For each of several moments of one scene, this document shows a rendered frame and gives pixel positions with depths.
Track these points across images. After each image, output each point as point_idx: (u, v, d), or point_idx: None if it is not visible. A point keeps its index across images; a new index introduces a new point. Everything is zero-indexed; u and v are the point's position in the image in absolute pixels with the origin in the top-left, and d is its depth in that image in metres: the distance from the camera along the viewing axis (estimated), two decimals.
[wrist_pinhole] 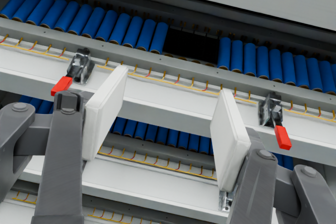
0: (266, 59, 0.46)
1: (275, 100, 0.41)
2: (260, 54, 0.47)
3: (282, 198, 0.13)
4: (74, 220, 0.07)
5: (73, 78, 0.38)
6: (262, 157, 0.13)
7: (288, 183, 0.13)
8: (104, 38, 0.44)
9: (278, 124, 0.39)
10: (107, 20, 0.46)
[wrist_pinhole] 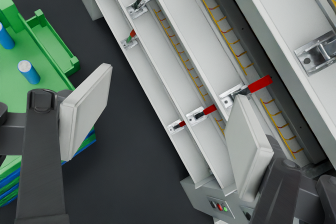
0: None
1: None
2: None
3: (308, 209, 0.13)
4: (59, 220, 0.07)
5: None
6: (285, 167, 0.13)
7: (314, 194, 0.12)
8: None
9: None
10: None
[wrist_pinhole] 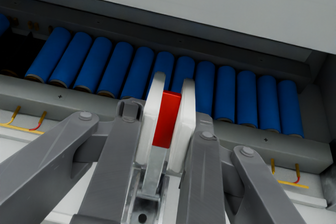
0: (165, 74, 0.27)
1: None
2: (156, 65, 0.28)
3: (222, 177, 0.13)
4: None
5: None
6: (205, 139, 0.14)
7: (226, 163, 0.13)
8: None
9: (159, 164, 0.19)
10: None
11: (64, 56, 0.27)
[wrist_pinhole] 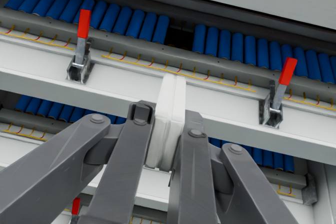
0: (266, 51, 0.47)
1: (272, 92, 0.42)
2: (260, 46, 0.48)
3: None
4: None
5: (84, 44, 0.39)
6: (193, 137, 0.14)
7: (215, 160, 0.13)
8: (107, 31, 0.45)
9: (282, 93, 0.40)
10: (109, 13, 0.47)
11: (209, 41, 0.47)
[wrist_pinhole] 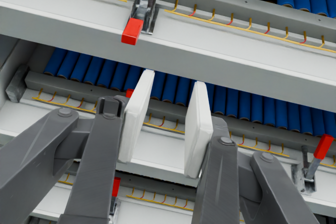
0: None
1: None
2: None
3: (241, 183, 0.13)
4: (98, 223, 0.07)
5: (142, 22, 0.28)
6: (223, 144, 0.14)
7: (246, 168, 0.13)
8: None
9: None
10: None
11: None
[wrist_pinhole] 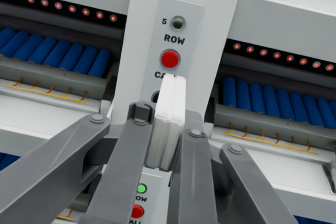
0: (15, 41, 0.42)
1: None
2: (12, 37, 0.43)
3: None
4: None
5: None
6: (193, 137, 0.14)
7: (215, 160, 0.13)
8: None
9: None
10: None
11: None
